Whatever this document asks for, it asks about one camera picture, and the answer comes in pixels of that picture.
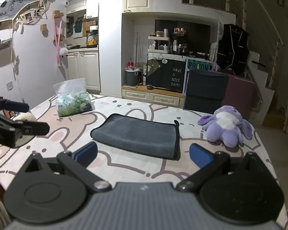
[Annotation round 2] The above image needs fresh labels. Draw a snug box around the purple and grey towel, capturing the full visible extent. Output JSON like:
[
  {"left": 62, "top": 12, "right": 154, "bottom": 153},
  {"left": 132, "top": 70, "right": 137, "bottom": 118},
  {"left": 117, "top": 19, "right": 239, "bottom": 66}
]
[{"left": 90, "top": 114, "right": 180, "bottom": 160}]

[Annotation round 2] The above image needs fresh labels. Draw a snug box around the beige round object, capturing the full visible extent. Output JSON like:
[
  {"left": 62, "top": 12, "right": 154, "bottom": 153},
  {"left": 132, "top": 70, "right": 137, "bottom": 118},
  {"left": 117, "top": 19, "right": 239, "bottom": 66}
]
[{"left": 11, "top": 112, "right": 37, "bottom": 147}]

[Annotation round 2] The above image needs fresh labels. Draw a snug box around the purple plush toy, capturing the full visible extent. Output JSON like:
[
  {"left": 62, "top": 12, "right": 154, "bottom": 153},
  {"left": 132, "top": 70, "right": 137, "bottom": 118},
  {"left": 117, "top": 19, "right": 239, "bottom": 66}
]
[{"left": 197, "top": 105, "right": 253, "bottom": 148}]

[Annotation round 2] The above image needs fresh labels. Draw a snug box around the green floral tissue pack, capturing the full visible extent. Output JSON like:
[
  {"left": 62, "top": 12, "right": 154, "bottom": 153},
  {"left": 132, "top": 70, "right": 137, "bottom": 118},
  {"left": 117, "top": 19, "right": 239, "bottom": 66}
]
[{"left": 53, "top": 78, "right": 93, "bottom": 117}]

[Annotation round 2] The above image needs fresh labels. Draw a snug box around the dark blue chair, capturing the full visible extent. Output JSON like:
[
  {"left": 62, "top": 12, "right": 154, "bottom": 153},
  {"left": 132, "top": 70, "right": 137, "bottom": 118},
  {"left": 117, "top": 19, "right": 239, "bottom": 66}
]
[{"left": 184, "top": 69, "right": 229, "bottom": 114}]

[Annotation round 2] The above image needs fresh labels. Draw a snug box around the maroon cushioned panel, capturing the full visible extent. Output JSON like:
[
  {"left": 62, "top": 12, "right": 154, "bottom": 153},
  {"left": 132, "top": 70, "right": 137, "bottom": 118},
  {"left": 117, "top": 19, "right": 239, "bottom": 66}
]
[{"left": 208, "top": 72, "right": 255, "bottom": 119}]

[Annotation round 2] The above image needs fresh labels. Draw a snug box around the white kitchen cabinet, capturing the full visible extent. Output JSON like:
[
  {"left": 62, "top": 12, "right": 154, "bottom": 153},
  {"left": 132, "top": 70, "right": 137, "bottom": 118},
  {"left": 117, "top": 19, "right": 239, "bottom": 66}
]
[{"left": 67, "top": 49, "right": 101, "bottom": 92}]

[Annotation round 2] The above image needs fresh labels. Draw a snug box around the white drawer cabinet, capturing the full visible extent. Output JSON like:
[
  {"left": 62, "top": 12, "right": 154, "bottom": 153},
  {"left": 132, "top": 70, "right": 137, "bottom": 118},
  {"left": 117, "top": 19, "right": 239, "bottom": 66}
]
[{"left": 122, "top": 85, "right": 185, "bottom": 108}]

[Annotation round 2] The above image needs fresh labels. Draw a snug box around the black have a nice day cloth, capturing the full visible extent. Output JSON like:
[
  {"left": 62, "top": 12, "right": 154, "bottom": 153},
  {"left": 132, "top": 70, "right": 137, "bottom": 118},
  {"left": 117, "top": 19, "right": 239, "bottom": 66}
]
[{"left": 146, "top": 59, "right": 186, "bottom": 93}]

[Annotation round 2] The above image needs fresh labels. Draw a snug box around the dark grey trash bin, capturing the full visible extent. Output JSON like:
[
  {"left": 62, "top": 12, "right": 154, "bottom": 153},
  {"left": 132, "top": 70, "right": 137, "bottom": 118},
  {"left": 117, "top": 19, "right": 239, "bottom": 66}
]
[{"left": 125, "top": 69, "right": 141, "bottom": 86}]

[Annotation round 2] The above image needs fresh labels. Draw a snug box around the green paton sign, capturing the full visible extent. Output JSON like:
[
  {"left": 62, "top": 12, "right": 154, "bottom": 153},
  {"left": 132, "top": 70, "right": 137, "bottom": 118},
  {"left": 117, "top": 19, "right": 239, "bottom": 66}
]
[{"left": 183, "top": 57, "right": 213, "bottom": 95}]

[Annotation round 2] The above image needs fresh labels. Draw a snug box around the black hanging garment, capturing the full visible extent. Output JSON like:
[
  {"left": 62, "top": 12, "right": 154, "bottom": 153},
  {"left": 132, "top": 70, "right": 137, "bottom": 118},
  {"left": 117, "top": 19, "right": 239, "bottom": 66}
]
[{"left": 216, "top": 24, "right": 249, "bottom": 77}]

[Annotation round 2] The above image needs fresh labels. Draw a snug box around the cream tiered shelf rack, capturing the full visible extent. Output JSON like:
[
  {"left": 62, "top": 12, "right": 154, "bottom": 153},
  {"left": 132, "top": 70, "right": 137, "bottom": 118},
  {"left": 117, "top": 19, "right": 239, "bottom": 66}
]
[{"left": 148, "top": 36, "right": 170, "bottom": 54}]

